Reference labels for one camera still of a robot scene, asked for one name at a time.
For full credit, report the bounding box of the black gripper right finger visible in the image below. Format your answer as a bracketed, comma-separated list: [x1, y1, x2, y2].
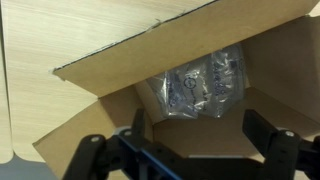
[242, 109, 320, 180]

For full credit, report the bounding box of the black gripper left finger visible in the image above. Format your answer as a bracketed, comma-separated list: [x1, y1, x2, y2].
[63, 108, 188, 180]

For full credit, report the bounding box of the clear printed air pillow strip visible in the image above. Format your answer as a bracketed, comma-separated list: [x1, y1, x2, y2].
[146, 43, 250, 120]

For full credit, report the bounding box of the brown cardboard shipping box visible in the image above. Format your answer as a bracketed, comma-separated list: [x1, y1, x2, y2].
[31, 0, 320, 180]

